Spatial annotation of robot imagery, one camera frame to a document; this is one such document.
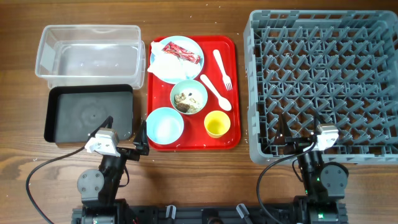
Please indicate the white plastic spoon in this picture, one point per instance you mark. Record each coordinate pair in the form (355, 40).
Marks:
(222, 101)

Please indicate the black plastic tray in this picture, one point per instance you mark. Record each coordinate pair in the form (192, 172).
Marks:
(74, 112)

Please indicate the grey dishwasher rack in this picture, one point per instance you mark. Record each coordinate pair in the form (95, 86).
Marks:
(341, 64)

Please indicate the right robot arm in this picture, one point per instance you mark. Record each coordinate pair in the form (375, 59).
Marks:
(324, 182)

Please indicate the white napkin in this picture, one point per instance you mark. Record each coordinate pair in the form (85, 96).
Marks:
(165, 66)

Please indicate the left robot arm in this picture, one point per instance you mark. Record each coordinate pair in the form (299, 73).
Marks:
(98, 187)

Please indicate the food scraps and rice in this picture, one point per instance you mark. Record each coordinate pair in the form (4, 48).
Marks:
(188, 102)

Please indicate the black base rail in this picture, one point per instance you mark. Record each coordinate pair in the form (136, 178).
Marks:
(285, 212)

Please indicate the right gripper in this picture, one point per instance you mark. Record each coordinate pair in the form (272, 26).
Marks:
(283, 137)

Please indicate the red snack wrapper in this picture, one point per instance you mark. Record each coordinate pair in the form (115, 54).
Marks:
(181, 53)

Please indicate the white plastic fork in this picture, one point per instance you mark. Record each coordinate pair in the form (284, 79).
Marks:
(226, 79)

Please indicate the red serving tray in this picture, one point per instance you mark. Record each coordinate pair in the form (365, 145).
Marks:
(194, 136)

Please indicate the green bowl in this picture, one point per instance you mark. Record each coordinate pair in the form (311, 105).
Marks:
(189, 85)

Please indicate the light blue bowl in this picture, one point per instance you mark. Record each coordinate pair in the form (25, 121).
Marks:
(164, 125)

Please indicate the yellow cup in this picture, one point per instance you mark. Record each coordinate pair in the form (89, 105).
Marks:
(217, 123)

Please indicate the clear plastic bin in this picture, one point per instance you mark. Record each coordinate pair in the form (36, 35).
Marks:
(77, 55)

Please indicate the light blue plate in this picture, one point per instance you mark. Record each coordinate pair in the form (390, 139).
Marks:
(191, 70)

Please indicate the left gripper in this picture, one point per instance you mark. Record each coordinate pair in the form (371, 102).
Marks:
(140, 144)

